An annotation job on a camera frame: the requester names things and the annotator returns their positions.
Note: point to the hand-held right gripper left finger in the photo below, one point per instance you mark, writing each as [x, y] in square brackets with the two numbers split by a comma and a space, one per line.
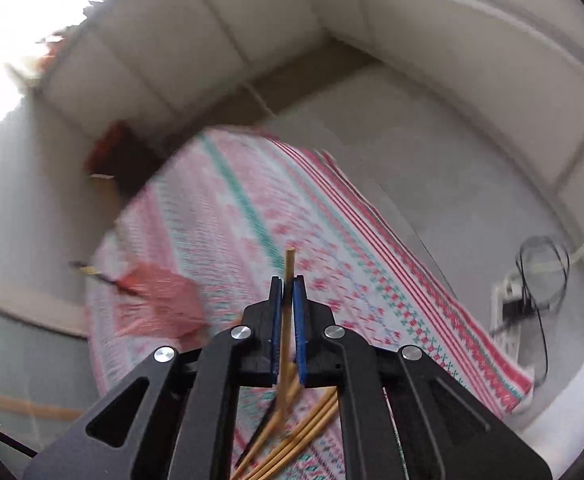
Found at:
[275, 320]

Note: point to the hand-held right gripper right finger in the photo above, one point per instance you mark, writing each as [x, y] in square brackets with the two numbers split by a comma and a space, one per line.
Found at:
[299, 320]

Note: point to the pink plastic basket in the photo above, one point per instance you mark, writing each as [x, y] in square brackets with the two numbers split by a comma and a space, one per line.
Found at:
[167, 300]

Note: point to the red green patterned tablecloth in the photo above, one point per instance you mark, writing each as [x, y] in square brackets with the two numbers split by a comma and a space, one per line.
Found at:
[252, 220]

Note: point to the black plug adapter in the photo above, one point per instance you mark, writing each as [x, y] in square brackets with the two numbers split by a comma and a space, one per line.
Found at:
[514, 308]

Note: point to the brown floor mat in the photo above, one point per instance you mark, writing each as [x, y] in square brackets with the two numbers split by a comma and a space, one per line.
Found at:
[207, 110]

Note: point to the red trash bin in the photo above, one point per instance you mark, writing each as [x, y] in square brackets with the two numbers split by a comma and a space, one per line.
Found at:
[122, 160]

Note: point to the white kitchen cabinet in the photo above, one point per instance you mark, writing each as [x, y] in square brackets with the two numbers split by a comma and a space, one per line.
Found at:
[172, 35]
[472, 50]

